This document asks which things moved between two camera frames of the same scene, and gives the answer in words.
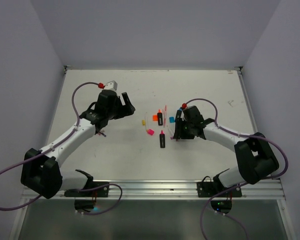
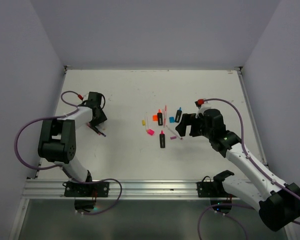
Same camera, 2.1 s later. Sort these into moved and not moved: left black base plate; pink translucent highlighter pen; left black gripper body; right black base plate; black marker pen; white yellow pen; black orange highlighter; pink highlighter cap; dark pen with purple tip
Moved: left black gripper body
Not moved: white yellow pen; black marker pen; left black base plate; pink highlighter cap; right black base plate; black orange highlighter; pink translucent highlighter pen; dark pen with purple tip
